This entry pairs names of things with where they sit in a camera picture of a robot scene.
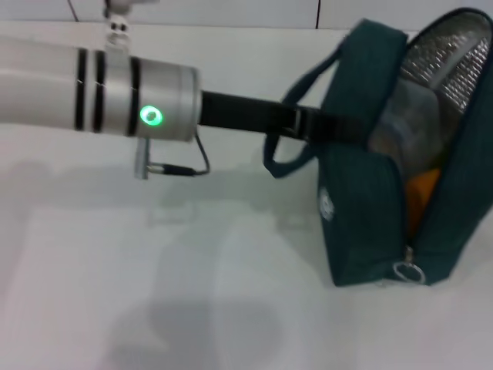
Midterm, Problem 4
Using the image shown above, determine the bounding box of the left arm cable with silver plug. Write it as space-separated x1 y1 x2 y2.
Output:
132 135 211 181

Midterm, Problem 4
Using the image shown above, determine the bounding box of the dark teal insulated lunch bag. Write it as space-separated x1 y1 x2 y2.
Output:
263 6 493 288

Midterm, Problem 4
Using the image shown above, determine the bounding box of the orange-yellow pear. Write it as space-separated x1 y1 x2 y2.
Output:
404 168 442 237

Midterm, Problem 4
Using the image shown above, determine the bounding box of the clear blue-rimmed food container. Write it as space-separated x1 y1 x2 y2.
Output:
367 76 450 175

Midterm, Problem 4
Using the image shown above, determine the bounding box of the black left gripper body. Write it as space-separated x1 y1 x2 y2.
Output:
197 90 298 136

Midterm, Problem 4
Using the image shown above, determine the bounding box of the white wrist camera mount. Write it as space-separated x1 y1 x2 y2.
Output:
102 0 161 56

